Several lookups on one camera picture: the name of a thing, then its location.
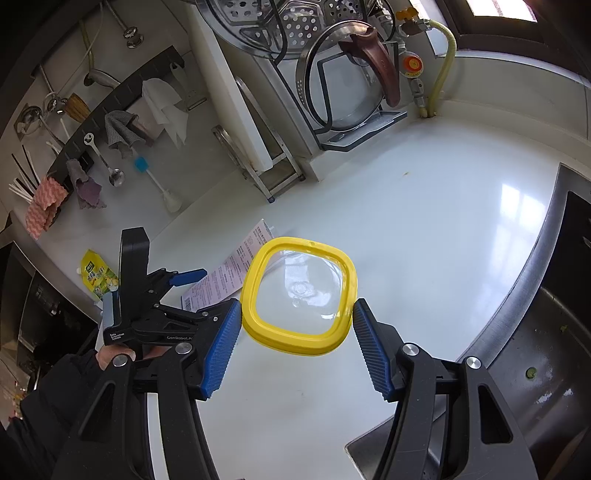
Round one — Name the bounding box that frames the black wall hanging rail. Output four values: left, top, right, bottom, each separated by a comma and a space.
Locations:
46, 45, 185, 185

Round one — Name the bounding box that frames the stainless steel sink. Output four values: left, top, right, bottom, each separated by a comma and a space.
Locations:
346, 161, 591, 480

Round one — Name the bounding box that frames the person's left hand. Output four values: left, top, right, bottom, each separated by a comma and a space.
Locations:
96, 346, 137, 371

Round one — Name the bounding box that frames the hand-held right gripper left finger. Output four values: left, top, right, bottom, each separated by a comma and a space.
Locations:
52, 298, 243, 480

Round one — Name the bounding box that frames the person's left forearm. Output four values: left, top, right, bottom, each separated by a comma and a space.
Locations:
0, 353, 107, 480

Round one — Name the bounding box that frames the large steel ladle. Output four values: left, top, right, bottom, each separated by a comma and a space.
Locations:
14, 105, 61, 144

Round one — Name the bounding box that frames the white hanging cloth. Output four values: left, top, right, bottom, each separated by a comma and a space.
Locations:
141, 78, 189, 149

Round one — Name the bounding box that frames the grey cloth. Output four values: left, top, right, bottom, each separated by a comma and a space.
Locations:
104, 111, 141, 160

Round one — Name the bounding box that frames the black dish rack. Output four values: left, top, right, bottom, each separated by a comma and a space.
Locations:
272, 41, 409, 153

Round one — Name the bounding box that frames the purple cloth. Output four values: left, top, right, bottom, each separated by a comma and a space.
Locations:
66, 159, 107, 210

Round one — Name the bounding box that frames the white cutting board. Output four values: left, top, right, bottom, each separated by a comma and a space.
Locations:
187, 14, 273, 174

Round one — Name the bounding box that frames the yellow-rimmed clear container lid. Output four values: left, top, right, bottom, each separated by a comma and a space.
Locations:
241, 236, 359, 357

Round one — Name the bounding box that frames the glass pot lid brown handle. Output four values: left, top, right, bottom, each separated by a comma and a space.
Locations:
298, 21, 400, 132

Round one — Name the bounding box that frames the perforated steel steamer tray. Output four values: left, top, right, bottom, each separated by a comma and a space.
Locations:
196, 0, 296, 60
323, 0, 384, 28
274, 0, 335, 54

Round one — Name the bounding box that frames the white brush with blue handle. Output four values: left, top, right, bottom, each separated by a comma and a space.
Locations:
134, 156, 182, 214

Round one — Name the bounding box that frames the yellow seasoning pouch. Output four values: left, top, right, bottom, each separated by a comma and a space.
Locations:
81, 249, 122, 301

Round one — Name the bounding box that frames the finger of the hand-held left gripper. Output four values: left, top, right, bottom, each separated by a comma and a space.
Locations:
148, 268, 208, 301
157, 299, 234, 334

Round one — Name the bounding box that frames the gas valve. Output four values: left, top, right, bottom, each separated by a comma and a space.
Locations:
397, 7, 432, 118

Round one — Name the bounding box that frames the pink striped cloth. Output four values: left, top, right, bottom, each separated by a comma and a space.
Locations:
25, 178, 69, 240

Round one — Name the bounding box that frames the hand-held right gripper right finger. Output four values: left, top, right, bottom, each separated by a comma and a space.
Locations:
352, 298, 541, 480

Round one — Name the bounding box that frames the black stove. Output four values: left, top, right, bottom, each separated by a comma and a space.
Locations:
18, 270, 100, 370

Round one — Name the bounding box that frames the dark window frame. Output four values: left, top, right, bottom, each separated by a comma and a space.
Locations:
434, 0, 591, 88

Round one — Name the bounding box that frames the small steel ladle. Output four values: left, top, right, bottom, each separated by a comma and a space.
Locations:
83, 133, 125, 188

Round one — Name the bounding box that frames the yellow gas hose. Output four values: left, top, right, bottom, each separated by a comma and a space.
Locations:
427, 18, 458, 118

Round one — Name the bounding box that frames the bundle of chopsticks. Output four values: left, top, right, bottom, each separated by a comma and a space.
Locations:
9, 145, 42, 204

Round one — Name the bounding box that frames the printed paper receipt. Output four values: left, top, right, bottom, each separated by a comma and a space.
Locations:
182, 219, 278, 319

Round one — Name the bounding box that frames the steel cutting board rack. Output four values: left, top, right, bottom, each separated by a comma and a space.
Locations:
211, 76, 305, 205

